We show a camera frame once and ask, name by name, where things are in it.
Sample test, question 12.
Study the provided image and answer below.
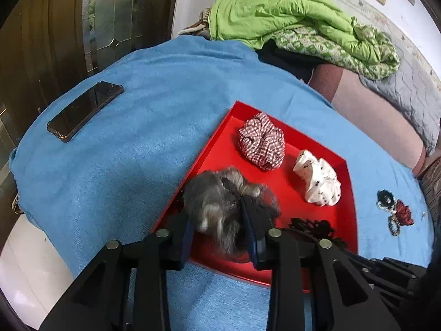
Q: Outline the green quilt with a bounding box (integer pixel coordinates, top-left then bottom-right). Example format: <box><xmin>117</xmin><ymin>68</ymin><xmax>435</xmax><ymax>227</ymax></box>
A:
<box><xmin>208</xmin><ymin>0</ymin><xmax>400</xmax><ymax>80</ymax></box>

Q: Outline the grey furry scrunchie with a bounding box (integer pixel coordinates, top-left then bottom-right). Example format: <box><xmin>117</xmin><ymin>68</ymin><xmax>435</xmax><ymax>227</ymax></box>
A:
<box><xmin>182</xmin><ymin>166</ymin><xmax>281</xmax><ymax>259</ymax></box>

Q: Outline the red dotted bow scrunchie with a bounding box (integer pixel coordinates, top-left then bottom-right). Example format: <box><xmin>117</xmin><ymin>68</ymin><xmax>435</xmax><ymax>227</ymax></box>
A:
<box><xmin>394</xmin><ymin>200</ymin><xmax>415</xmax><ymax>226</ymax></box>

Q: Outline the red tray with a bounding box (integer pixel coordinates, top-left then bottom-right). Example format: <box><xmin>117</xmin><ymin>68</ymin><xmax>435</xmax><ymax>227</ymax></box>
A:
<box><xmin>150</xmin><ymin>101</ymin><xmax>359</xmax><ymax>293</ymax></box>

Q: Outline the leopard print shoe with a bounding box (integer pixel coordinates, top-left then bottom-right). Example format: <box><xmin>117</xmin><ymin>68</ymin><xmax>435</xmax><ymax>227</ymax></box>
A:
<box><xmin>11</xmin><ymin>193</ymin><xmax>25</xmax><ymax>214</ymax></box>

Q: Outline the beige cloth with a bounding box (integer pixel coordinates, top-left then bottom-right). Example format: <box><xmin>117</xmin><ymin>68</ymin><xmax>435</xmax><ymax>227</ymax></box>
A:
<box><xmin>177</xmin><ymin>7</ymin><xmax>212</xmax><ymax>38</ymax></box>

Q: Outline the black cloth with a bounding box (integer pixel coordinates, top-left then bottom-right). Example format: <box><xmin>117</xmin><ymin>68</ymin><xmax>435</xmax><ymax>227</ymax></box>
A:
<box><xmin>257</xmin><ymin>39</ymin><xmax>324</xmax><ymax>83</ymax></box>

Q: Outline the black smartphone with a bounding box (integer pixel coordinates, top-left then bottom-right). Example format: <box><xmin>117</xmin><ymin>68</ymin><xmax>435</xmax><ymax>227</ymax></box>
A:
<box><xmin>46</xmin><ymin>81</ymin><xmax>125</xmax><ymax>143</ymax></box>

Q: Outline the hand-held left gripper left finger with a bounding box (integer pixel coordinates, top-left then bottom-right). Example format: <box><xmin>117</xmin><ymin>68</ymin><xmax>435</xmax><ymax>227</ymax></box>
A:
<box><xmin>39</xmin><ymin>210</ymin><xmax>193</xmax><ymax>331</ymax></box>

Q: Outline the white dotted scrunchie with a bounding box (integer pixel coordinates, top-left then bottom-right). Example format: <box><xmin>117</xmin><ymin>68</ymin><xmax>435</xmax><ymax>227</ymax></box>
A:
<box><xmin>293</xmin><ymin>150</ymin><xmax>341</xmax><ymax>207</ymax></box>

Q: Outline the red checked scrunchie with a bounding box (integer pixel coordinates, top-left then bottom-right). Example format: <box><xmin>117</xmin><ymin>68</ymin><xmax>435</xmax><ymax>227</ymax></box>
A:
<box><xmin>238</xmin><ymin>112</ymin><xmax>286</xmax><ymax>171</ymax></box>

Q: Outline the patterned brown cloth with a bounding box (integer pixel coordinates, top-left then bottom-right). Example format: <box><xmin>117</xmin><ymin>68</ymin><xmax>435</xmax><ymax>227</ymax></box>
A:
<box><xmin>417</xmin><ymin>155</ymin><xmax>441</xmax><ymax>221</ymax></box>

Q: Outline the small black scrunchie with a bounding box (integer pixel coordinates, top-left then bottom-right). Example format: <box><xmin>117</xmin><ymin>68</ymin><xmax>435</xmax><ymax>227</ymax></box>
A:
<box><xmin>376</xmin><ymin>189</ymin><xmax>395</xmax><ymax>209</ymax></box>

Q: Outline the black lace hair clip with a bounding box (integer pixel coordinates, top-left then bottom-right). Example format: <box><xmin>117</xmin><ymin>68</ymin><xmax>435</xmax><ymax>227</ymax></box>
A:
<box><xmin>287</xmin><ymin>218</ymin><xmax>347</xmax><ymax>249</ymax></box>

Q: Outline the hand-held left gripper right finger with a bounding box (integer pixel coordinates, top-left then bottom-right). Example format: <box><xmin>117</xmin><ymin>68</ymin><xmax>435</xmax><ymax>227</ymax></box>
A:
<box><xmin>239</xmin><ymin>196</ymin><xmax>402</xmax><ymax>331</ymax></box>

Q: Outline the pink sofa cushion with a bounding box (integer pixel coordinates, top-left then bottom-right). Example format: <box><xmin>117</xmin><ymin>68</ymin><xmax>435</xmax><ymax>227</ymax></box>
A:
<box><xmin>308</xmin><ymin>64</ymin><xmax>431</xmax><ymax>176</ymax></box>

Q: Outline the wooden door with glass panel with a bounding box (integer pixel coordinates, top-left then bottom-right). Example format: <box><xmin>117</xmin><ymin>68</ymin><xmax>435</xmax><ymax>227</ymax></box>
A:
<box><xmin>0</xmin><ymin>0</ymin><xmax>181</xmax><ymax>214</ymax></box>

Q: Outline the blue blanket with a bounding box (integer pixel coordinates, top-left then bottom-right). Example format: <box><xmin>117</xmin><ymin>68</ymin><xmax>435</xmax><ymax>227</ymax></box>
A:
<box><xmin>9</xmin><ymin>36</ymin><xmax>435</xmax><ymax>331</ymax></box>

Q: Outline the grey quilted pillow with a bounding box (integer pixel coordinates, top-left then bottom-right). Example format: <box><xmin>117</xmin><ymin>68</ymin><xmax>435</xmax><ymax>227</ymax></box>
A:
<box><xmin>358</xmin><ymin>29</ymin><xmax>441</xmax><ymax>157</ymax></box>

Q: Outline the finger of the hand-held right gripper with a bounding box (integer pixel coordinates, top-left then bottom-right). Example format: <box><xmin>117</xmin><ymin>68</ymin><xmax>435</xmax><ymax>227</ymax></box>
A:
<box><xmin>345</xmin><ymin>248</ymin><xmax>431</xmax><ymax>316</ymax></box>

